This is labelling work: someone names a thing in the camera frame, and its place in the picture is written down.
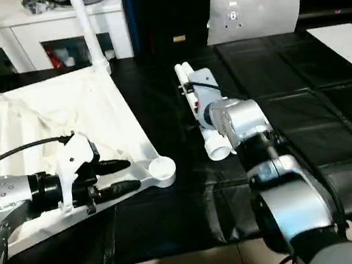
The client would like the white plastic table top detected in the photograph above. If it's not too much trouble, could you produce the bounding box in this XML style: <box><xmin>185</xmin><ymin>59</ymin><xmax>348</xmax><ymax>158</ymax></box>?
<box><xmin>0</xmin><ymin>53</ymin><xmax>187</xmax><ymax>260</ymax></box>

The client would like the black work mat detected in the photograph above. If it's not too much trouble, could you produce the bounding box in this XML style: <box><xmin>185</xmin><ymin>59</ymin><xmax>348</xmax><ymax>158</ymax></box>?
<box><xmin>0</xmin><ymin>23</ymin><xmax>352</xmax><ymax>264</ymax></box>

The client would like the black sofa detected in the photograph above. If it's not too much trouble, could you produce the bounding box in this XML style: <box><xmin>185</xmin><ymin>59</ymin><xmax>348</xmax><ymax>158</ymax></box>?
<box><xmin>121</xmin><ymin>0</ymin><xmax>352</xmax><ymax>58</ymax></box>

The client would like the grey printed cushion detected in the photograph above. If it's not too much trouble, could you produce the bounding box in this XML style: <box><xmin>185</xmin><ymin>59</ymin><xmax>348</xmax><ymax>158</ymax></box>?
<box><xmin>201</xmin><ymin>0</ymin><xmax>307</xmax><ymax>46</ymax></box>

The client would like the red bottle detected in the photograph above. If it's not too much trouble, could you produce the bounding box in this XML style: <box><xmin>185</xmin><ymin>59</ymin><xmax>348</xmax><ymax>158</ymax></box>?
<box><xmin>45</xmin><ymin>46</ymin><xmax>58</xmax><ymax>69</ymax></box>

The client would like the white flat board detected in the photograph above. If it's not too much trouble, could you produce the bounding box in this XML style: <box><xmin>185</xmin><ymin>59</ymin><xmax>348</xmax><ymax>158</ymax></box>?
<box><xmin>307</xmin><ymin>23</ymin><xmax>352</xmax><ymax>93</ymax></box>

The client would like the white cabinet with glass doors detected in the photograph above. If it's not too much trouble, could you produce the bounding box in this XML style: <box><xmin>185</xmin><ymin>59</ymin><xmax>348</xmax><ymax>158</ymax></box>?
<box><xmin>0</xmin><ymin>0</ymin><xmax>136</xmax><ymax>79</ymax></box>

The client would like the black flat bar device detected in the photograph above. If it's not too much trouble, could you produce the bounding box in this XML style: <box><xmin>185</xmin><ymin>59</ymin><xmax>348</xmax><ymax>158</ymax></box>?
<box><xmin>297</xmin><ymin>6</ymin><xmax>352</xmax><ymax>23</ymax></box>

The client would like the metal parts clutter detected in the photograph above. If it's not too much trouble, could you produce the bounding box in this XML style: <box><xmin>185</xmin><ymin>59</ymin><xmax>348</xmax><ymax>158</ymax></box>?
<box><xmin>21</xmin><ymin>0</ymin><xmax>58</xmax><ymax>17</ymax></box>

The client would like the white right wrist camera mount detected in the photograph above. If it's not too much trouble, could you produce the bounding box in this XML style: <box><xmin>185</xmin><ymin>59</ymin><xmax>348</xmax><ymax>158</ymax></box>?
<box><xmin>186</xmin><ymin>66</ymin><xmax>229</xmax><ymax>131</ymax></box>

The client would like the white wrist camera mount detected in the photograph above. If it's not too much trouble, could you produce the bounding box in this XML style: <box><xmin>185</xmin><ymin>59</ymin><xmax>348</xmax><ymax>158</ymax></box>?
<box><xmin>186</xmin><ymin>66</ymin><xmax>229</xmax><ymax>131</ymax></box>
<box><xmin>49</xmin><ymin>127</ymin><xmax>108</xmax><ymax>217</ymax></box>

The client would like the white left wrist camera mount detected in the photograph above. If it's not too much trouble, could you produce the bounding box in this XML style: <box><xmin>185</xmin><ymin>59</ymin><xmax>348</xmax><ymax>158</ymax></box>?
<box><xmin>49</xmin><ymin>127</ymin><xmax>108</xmax><ymax>217</ymax></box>

